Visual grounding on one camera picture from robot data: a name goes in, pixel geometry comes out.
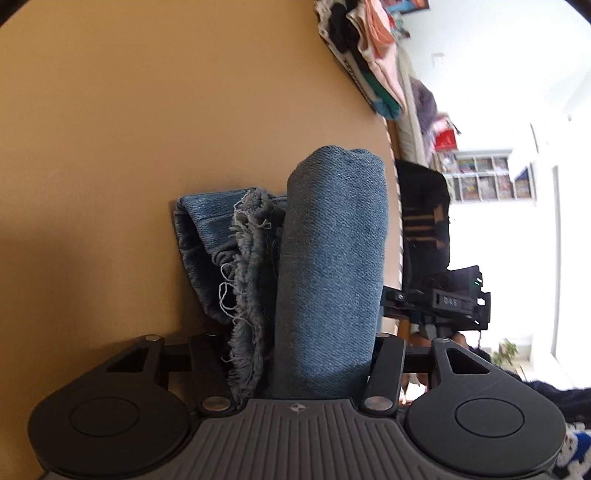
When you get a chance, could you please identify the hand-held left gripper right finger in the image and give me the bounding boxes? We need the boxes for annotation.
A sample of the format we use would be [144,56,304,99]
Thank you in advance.
[360,332,498,415]

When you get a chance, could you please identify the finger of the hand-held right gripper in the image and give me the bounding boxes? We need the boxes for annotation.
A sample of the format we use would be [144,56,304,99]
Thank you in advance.
[381,285,435,325]

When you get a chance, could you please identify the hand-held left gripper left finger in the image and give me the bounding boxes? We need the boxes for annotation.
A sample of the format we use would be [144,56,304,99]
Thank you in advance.
[98,333,237,415]

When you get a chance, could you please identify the blue denim jeans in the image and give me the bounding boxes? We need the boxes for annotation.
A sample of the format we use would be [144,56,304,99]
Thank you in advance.
[174,145,389,402]

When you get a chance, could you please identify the potted plant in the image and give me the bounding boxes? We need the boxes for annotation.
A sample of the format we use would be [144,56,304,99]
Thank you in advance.
[490,338,520,368]

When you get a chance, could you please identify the wooden spindle-back chair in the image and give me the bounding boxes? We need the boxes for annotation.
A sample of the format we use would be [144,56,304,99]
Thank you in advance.
[395,159,452,291]

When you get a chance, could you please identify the white bookshelf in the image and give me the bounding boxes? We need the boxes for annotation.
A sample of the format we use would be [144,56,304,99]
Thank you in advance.
[438,148,539,205]

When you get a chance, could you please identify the dark fuzzy clothing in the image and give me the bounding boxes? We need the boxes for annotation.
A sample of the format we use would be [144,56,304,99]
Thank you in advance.
[455,332,591,425]

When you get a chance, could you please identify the red paper bag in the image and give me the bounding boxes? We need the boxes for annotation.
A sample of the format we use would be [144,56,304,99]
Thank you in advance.
[434,129,459,152]

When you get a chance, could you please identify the beige sofa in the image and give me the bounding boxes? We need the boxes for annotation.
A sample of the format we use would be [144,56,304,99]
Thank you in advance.
[394,46,432,166]

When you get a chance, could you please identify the blue white printed cloth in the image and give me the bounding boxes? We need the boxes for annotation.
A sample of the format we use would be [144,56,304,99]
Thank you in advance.
[551,418,591,480]

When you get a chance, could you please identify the grey purple cloth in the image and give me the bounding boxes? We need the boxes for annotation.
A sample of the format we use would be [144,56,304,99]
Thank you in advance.
[410,76,438,136]

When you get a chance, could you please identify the teal garment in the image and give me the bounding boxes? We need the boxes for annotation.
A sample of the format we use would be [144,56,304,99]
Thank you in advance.
[364,75,403,120]

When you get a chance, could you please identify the striped garment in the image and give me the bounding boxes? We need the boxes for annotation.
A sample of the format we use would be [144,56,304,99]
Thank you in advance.
[329,39,377,114]

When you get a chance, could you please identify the pink garment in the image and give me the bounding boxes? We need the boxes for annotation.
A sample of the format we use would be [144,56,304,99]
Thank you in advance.
[346,0,406,108]

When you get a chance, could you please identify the black garment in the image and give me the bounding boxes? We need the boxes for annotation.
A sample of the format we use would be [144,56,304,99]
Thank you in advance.
[318,4,368,52]

